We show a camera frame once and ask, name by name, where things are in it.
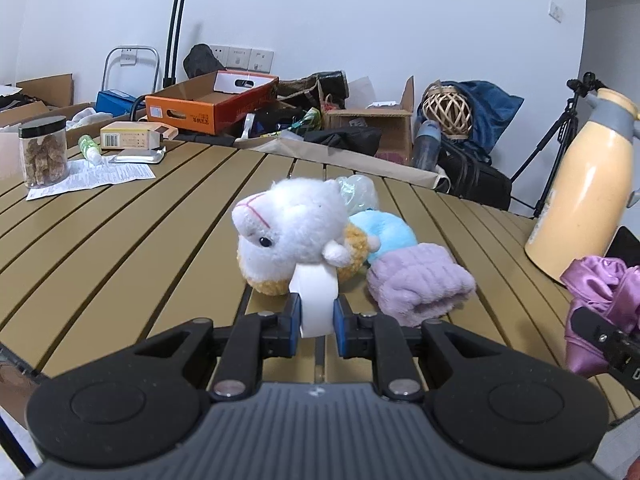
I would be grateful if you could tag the white plush hamster toy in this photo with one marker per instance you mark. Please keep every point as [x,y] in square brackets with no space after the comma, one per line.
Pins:
[290,220]

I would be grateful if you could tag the black cloth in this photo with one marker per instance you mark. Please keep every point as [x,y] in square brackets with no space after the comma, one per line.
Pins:
[202,60]

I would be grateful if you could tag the yellow thermos jug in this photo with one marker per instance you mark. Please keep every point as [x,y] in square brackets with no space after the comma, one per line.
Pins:
[575,195]

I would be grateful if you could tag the purple satin cloth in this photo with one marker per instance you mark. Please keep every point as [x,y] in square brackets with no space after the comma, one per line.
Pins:
[600,285]

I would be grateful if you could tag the small green bottle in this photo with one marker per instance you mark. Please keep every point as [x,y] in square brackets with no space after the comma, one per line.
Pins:
[89,147]

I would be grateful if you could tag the clear snack jar black lid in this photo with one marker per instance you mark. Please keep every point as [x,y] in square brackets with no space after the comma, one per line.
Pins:
[44,157]

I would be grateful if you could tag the grey water bottle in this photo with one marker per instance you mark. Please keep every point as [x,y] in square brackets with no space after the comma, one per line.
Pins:
[426,147]

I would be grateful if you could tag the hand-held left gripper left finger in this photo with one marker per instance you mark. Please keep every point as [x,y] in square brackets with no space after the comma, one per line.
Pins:
[295,325]

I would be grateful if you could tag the white wall socket row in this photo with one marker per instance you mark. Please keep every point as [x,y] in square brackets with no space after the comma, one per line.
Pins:
[242,57]

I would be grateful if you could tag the black tripod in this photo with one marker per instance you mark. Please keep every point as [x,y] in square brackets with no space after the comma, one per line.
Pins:
[580,85]

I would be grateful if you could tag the silver folding handcart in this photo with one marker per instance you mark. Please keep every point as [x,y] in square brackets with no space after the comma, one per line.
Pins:
[132,49]

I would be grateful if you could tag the orange cardboard box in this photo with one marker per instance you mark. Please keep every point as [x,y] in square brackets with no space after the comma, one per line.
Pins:
[200,110]

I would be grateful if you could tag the woven rattan ball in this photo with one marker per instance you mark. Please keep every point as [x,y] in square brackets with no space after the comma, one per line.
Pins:
[446,110]

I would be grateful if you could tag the printed paper leaflet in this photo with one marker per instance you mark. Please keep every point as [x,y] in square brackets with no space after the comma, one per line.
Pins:
[95,177]

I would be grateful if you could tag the light blue plush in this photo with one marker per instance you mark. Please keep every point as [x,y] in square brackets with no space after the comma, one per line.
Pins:
[390,235]

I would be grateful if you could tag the clear plastic bag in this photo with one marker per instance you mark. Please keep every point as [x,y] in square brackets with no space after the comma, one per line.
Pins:
[360,192]

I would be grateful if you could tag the black bag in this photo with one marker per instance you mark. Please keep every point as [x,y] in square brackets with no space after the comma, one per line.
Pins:
[475,180]

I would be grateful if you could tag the open brown cardboard box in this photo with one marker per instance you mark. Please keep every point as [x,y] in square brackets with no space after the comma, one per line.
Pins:
[370,122]

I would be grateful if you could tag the black phone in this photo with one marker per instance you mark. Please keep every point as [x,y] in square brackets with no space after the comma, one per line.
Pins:
[627,250]

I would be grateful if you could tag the yellow carton box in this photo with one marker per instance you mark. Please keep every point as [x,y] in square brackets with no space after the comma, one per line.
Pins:
[127,136]

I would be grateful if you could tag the brown paper sheet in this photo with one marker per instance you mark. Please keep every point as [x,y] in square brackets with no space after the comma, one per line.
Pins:
[350,160]

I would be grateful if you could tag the blue box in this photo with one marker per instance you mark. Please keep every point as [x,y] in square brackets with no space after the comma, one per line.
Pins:
[112,101]

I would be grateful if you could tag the black jacket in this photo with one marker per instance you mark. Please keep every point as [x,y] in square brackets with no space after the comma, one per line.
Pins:
[345,137]

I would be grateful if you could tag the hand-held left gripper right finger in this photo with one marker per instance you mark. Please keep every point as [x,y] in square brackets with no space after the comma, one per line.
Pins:
[340,330]

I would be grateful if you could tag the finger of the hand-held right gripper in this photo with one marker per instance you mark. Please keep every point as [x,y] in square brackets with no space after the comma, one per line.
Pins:
[605,342]

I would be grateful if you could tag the silver blister pack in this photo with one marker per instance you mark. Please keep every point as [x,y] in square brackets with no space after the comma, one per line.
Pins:
[140,156]

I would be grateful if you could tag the tan folding table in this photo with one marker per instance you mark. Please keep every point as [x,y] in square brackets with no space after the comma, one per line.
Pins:
[150,240]

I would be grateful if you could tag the purple fluffy towel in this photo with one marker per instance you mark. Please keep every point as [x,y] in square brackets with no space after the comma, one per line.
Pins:
[420,280]

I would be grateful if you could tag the white tape roll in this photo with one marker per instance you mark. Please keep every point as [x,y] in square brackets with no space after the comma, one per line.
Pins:
[317,305]

